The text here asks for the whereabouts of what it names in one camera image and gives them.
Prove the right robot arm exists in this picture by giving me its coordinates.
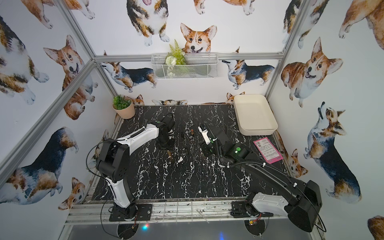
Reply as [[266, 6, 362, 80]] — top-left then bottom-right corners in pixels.
[[198, 122, 323, 233]]

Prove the pink paper card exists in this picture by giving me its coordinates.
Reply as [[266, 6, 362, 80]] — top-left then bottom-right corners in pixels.
[[254, 137, 283, 164]]

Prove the small potted green plant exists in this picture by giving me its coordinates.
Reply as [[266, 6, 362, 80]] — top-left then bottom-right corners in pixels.
[[113, 95, 135, 120]]

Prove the white wire wall basket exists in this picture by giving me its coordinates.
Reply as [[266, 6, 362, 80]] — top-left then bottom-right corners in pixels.
[[151, 53, 219, 80]]

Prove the artificial fern with white flower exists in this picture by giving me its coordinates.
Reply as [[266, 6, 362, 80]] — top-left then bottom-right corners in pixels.
[[165, 40, 188, 78]]

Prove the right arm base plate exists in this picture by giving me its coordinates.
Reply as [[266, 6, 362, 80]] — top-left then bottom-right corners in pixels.
[[230, 201, 274, 218]]

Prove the aluminium front rail frame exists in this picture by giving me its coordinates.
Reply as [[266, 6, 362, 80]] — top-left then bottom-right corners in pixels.
[[64, 197, 314, 226]]

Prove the cream plastic tray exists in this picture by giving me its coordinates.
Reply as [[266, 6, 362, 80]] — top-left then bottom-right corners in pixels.
[[233, 95, 278, 136]]

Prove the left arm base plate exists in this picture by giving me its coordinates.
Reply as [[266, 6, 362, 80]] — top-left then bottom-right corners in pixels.
[[109, 204, 153, 222]]

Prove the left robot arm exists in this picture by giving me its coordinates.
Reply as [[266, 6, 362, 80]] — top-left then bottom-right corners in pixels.
[[96, 113, 175, 219]]

